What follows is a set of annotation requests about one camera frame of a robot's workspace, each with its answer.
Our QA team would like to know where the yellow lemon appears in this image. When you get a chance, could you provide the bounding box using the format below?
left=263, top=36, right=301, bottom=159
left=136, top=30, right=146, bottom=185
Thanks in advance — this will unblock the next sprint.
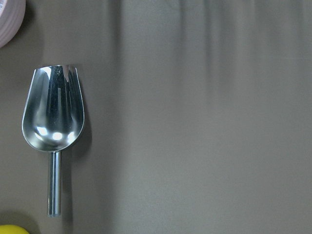
left=0, top=224, right=29, bottom=234

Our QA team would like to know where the pink bowl of ice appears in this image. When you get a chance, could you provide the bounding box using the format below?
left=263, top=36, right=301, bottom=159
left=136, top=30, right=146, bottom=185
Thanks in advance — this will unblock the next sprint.
left=0, top=0, right=26, bottom=47

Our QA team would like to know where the steel ice scoop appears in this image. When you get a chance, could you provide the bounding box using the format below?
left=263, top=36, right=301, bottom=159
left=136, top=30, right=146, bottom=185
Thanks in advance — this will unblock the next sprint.
left=21, top=65, right=85, bottom=217

